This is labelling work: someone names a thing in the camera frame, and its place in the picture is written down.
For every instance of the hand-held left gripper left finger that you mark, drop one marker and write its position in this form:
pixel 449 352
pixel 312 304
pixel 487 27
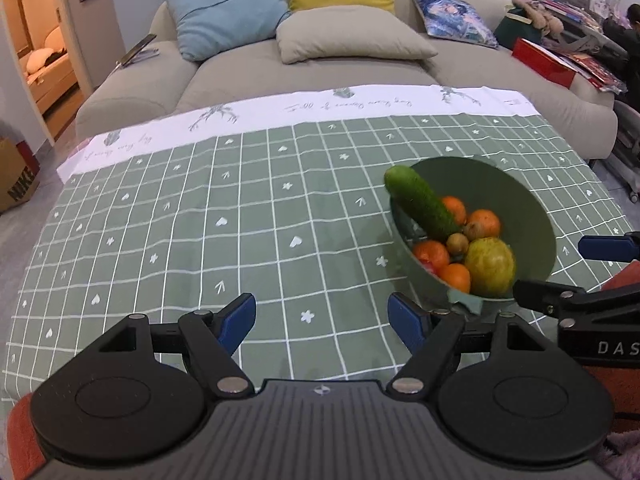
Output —
pixel 237 317

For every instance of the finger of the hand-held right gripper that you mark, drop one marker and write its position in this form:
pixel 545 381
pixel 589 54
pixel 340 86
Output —
pixel 605 248
pixel 550 297

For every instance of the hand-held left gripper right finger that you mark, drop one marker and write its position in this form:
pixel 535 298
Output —
pixel 407 322

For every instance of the orange mandarin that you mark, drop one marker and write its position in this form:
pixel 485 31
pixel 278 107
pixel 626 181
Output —
pixel 454 207
pixel 455 277
pixel 432 255
pixel 486 222

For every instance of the green bowl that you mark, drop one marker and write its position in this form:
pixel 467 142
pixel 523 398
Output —
pixel 525 220

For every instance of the brown longan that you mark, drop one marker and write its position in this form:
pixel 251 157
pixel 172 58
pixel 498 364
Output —
pixel 457 244
pixel 472 231

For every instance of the green cucumber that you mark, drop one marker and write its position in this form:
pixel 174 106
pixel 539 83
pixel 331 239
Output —
pixel 420 200

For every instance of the yellow green pear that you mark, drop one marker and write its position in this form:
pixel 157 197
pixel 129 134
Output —
pixel 490 265

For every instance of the green checked tablecloth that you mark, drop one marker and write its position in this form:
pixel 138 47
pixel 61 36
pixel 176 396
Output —
pixel 200 235

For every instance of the grey chair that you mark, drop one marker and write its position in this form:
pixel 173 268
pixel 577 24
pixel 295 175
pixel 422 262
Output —
pixel 627 145

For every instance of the pile of magazines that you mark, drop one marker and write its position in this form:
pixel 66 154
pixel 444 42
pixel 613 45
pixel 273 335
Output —
pixel 595 70

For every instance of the red box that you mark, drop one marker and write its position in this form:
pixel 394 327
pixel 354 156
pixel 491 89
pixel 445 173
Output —
pixel 542 62

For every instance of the dark green bag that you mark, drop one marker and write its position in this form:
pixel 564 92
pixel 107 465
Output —
pixel 515 30

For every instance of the beige sofa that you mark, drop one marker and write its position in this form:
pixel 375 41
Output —
pixel 225 80

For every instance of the beige plush toy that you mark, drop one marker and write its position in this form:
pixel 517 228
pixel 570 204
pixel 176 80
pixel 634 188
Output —
pixel 540 15

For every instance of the cardboard Nike box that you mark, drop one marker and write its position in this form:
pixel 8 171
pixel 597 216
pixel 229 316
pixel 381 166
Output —
pixel 17 185

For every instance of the red paper bag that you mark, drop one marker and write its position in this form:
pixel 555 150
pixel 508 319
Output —
pixel 29 155

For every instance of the blue printed cushion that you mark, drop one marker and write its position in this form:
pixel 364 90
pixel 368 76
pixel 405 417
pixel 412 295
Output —
pixel 450 15

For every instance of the tablet on stand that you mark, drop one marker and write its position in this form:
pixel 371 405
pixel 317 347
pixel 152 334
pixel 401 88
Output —
pixel 137 50

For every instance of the beige cushion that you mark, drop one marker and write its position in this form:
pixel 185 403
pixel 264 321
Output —
pixel 350 35

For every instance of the wooden bed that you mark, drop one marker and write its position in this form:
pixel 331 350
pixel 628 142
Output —
pixel 50 80

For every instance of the light blue cushion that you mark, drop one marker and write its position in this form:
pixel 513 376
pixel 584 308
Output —
pixel 225 10

